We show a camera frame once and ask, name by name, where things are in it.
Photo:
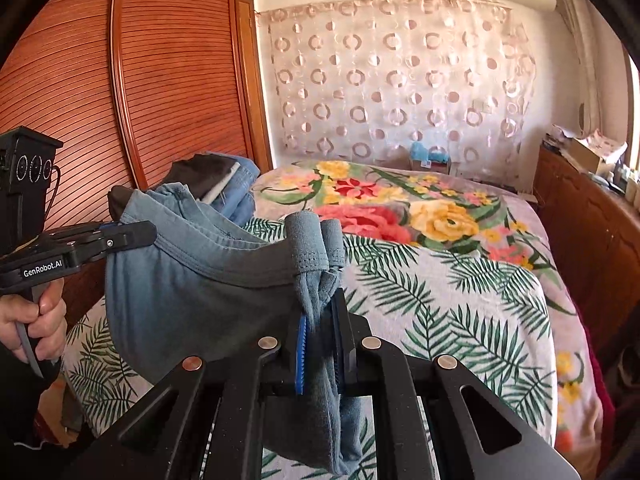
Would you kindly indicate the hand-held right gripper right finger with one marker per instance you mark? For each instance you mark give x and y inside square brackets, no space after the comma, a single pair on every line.
[343,370]

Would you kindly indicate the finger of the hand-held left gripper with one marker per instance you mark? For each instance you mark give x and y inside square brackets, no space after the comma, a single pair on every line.
[125,240]
[85,232]

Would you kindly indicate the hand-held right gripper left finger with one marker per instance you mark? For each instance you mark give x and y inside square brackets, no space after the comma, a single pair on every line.
[301,360]

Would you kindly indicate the grey-blue t-shirt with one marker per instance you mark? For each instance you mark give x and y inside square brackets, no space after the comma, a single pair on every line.
[200,285]

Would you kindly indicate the person's left forearm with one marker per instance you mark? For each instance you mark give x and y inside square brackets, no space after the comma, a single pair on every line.
[25,410]

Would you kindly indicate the person's left hand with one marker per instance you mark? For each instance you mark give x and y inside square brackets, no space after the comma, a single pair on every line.
[47,310]

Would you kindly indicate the dark grey folded garment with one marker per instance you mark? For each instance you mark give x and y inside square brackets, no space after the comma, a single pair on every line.
[200,172]

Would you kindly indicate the pale blue folded garment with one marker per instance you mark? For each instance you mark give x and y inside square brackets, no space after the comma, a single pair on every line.
[222,185]

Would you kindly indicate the blue folded jeans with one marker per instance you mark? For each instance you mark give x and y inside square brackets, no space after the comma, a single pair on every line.
[245,195]

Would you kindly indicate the floral printed blanket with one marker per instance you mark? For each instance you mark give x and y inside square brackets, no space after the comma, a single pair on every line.
[450,270]

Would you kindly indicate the wooden slatted wardrobe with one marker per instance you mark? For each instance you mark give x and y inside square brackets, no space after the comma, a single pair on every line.
[125,85]

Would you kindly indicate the small cardboard box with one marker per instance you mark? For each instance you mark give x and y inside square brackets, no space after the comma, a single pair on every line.
[432,167]

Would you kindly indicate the dark red bed sheet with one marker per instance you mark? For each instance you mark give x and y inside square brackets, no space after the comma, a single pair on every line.
[602,400]

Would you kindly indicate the wooden cabinet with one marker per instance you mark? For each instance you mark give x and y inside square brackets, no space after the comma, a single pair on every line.
[590,230]

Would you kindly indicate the sheer curtain with circles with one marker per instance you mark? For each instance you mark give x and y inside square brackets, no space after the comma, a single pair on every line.
[400,80]

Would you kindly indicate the open cardboard box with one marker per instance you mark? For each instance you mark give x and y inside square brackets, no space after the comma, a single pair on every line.
[590,157]

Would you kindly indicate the floral patterned box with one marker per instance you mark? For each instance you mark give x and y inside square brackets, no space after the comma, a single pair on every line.
[607,145]

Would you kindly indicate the white wrapped pipe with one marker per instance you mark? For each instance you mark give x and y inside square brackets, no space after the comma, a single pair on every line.
[582,50]

